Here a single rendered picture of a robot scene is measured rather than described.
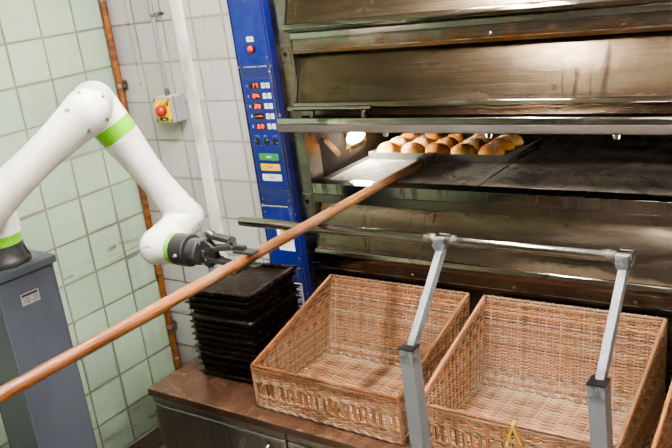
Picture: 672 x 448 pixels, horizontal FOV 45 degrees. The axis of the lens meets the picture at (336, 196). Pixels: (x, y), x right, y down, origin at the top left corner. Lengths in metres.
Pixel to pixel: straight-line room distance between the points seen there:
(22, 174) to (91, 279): 1.17
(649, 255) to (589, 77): 0.52
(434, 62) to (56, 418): 1.55
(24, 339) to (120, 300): 1.00
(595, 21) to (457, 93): 0.45
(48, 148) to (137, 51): 1.14
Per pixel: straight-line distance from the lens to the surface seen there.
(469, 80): 2.45
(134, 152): 2.40
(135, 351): 3.58
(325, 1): 2.67
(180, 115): 3.15
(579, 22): 2.30
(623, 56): 2.29
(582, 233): 2.46
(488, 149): 2.85
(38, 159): 2.25
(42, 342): 2.57
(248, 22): 2.84
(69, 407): 2.68
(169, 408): 2.96
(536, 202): 2.46
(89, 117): 2.21
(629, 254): 2.01
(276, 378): 2.59
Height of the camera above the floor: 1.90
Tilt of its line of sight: 16 degrees down
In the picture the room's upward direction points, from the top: 8 degrees counter-clockwise
